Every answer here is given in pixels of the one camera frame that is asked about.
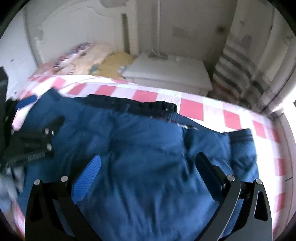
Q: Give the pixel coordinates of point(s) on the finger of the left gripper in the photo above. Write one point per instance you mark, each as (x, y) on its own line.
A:
(26, 101)
(52, 128)

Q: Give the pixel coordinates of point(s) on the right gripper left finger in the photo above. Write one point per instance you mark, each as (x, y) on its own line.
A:
(52, 211)

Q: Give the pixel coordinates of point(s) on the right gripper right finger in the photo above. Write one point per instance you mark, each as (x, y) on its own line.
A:
(254, 220)

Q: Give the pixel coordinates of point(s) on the blue quilted puffer jacket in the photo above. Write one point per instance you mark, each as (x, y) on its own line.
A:
(148, 187)

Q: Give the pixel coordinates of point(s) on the white wardrobe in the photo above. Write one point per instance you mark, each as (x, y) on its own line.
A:
(16, 55)

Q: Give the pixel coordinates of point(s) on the patterned colourful pillow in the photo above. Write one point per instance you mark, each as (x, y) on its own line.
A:
(71, 55)

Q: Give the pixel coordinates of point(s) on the white wooden headboard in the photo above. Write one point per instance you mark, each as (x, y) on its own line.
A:
(54, 27)

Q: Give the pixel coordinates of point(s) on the cream fluffy pillow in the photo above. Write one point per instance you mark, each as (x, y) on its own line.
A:
(93, 56)

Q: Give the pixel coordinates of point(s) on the yellow pillow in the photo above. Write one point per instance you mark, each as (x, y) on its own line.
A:
(113, 66)

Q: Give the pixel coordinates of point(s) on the pink white checkered bed sheet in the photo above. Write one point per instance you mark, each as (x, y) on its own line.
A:
(183, 109)

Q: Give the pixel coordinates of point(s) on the white nightstand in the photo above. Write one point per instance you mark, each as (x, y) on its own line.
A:
(175, 73)

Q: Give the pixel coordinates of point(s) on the printed striped curtain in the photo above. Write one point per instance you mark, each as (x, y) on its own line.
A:
(256, 69)

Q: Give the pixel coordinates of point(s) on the wall socket panel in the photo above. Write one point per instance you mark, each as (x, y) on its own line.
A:
(181, 33)

